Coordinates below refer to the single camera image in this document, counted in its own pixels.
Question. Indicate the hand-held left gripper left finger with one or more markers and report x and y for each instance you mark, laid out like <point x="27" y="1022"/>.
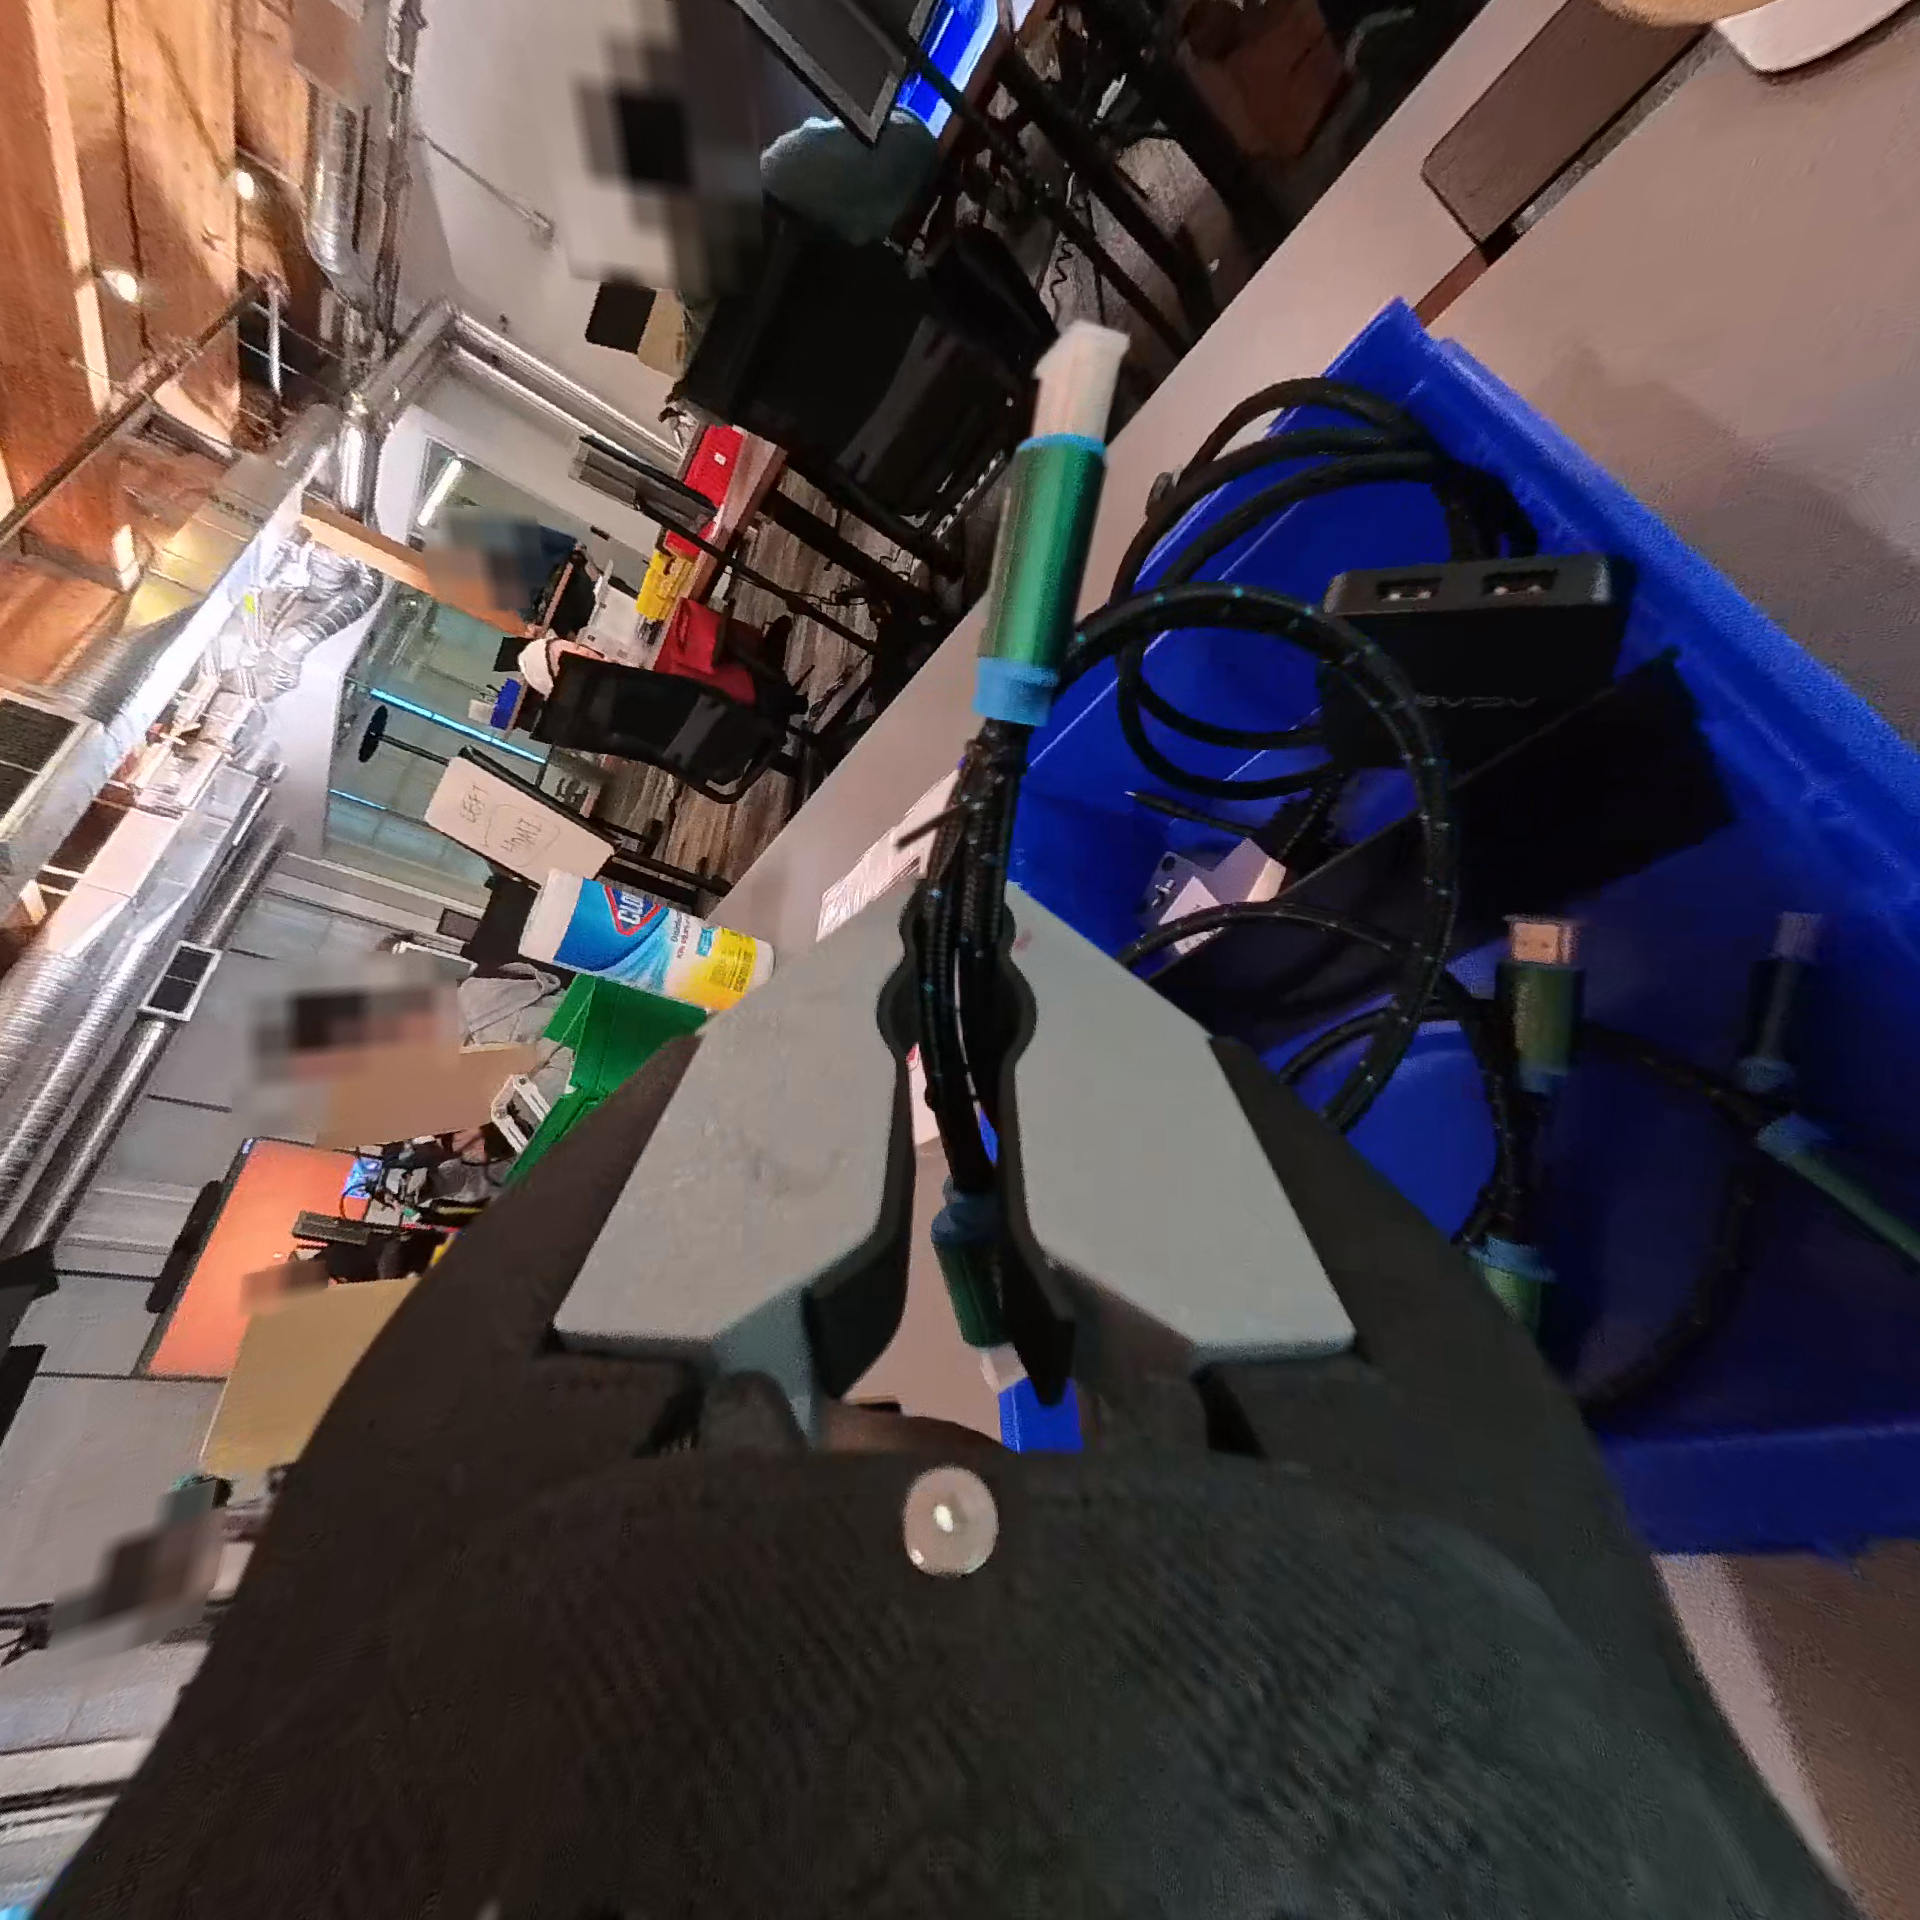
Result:
<point x="751" y="1171"/>

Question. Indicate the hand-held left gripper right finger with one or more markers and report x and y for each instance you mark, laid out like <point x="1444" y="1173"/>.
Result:
<point x="1171" y="1171"/>

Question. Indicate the blue plastic bin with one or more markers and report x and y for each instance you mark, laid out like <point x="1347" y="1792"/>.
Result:
<point x="1725" y="630"/>

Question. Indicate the white plug cap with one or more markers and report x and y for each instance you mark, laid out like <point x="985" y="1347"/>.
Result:
<point x="1082" y="383"/>

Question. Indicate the green plastic bin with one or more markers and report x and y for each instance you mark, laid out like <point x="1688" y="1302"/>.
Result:
<point x="615" y="1050"/>

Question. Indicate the white wipes canister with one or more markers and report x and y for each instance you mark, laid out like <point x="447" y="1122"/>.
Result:
<point x="631" y="922"/>

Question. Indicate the small white adapter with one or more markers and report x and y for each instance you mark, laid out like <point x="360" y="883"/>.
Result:
<point x="1222" y="885"/>

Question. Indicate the white table label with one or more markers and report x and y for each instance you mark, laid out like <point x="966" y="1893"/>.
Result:
<point x="862" y="901"/>

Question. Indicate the white sign board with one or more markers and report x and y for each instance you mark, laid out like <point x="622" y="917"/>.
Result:
<point x="503" y="818"/>

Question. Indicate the red bag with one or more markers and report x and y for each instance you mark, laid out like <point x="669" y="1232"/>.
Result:
<point x="704" y="638"/>

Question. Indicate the black flat panel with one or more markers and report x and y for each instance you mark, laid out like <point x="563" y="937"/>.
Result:
<point x="1561" y="794"/>

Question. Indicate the yellow crate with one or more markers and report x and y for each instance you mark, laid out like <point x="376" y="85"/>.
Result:
<point x="660" y="582"/>

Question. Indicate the red box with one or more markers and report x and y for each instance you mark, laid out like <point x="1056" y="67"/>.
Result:
<point x="721" y="459"/>

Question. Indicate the teal cloth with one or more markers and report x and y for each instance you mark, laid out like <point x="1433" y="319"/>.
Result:
<point x="825" y="173"/>

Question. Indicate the dark desk grommet panel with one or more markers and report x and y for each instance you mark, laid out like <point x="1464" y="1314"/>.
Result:
<point x="1561" y="134"/>

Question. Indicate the black monitor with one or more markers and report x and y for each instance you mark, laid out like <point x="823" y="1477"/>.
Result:
<point x="832" y="52"/>

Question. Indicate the monitor with blue screen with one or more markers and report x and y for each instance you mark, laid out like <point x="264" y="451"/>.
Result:
<point x="944" y="44"/>

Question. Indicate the white tablet stand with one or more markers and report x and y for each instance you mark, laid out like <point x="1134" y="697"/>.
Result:
<point x="1815" y="30"/>

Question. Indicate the silver air duct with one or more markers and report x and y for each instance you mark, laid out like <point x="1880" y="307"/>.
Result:
<point x="75" y="991"/>

